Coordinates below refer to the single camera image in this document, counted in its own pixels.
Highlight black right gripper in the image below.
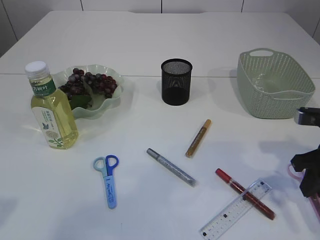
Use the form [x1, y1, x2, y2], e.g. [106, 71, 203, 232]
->
[291, 146, 320, 198]

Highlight pink safety scissors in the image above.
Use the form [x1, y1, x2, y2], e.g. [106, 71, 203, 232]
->
[287, 163, 320, 221]

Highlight red glitter pen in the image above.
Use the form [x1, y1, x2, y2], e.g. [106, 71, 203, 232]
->
[215, 168, 276, 220]

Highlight clear plastic sheet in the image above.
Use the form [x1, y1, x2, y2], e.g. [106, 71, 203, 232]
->
[251, 73, 270, 92]

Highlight blue safety scissors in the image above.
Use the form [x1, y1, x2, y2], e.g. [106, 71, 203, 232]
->
[93, 154, 119, 209]

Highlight purple grape bunch with leaf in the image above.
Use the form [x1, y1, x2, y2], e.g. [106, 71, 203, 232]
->
[58, 67, 118, 109]

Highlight yellow tea bottle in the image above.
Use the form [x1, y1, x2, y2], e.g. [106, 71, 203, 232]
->
[24, 61, 79, 150]

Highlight clear plastic ruler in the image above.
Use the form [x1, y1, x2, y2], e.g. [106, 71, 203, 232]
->
[199, 178, 272, 240]

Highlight green plastic woven basket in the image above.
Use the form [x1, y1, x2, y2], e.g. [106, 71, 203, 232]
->
[237, 48, 316, 119]

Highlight silver glitter pen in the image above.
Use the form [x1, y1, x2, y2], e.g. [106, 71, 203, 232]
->
[146, 148, 197, 187]

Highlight gold glitter pen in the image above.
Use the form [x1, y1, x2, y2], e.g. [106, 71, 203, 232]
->
[185, 119, 212, 158]

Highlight black mesh pen holder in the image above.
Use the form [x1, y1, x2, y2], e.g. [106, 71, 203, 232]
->
[161, 58, 193, 106]

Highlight green wavy glass plate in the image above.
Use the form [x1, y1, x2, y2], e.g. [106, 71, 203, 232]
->
[52, 64, 124, 119]

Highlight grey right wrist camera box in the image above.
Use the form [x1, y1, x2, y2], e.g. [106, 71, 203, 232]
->
[294, 107, 320, 127]

